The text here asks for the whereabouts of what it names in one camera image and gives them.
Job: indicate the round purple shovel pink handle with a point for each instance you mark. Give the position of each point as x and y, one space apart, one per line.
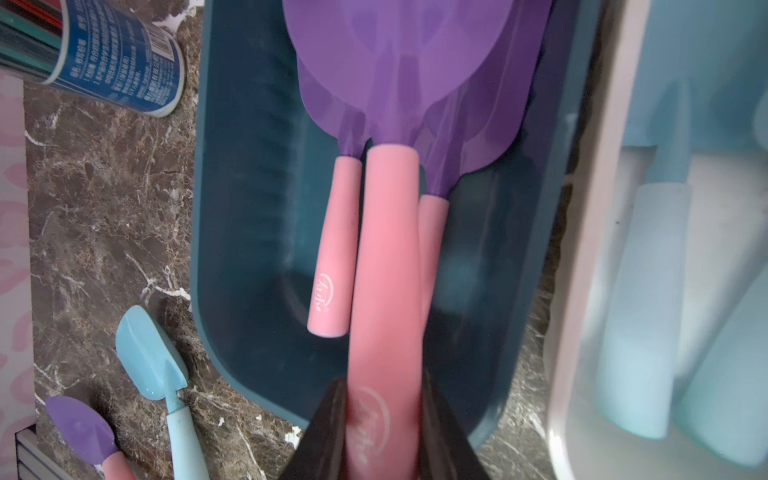
89 435

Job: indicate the white storage box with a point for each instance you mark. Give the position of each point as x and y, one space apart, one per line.
582 443

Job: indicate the dark teal storage box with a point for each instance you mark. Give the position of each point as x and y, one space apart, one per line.
262 179

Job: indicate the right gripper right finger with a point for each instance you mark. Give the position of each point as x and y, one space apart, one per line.
444 449

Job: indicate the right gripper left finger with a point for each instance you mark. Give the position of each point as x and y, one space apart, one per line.
321 452

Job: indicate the blue lid pen tube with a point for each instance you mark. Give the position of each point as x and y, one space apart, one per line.
95 49

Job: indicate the square purple shovel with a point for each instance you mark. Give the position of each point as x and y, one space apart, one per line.
392 60

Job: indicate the blue shovel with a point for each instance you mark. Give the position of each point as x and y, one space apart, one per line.
157 370
721 368
701 75

